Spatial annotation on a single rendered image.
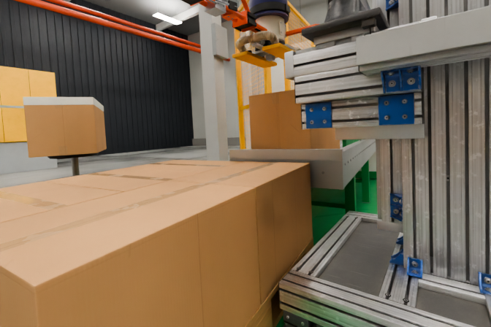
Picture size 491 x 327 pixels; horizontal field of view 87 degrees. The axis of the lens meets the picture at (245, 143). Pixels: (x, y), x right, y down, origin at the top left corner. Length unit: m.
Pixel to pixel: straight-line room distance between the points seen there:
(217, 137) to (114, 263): 2.16
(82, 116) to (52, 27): 10.45
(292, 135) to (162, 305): 1.14
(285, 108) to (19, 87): 7.39
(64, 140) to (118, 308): 1.73
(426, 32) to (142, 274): 0.76
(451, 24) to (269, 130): 1.10
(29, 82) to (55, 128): 6.22
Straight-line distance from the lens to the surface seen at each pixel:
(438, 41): 0.72
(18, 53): 11.92
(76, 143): 2.17
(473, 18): 0.73
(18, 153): 8.23
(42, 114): 2.21
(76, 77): 12.25
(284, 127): 1.54
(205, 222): 0.66
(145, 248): 0.55
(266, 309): 1.06
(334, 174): 1.44
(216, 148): 2.60
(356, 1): 0.94
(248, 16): 1.34
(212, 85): 2.64
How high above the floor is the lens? 0.73
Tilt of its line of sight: 3 degrees down
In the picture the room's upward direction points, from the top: 3 degrees counter-clockwise
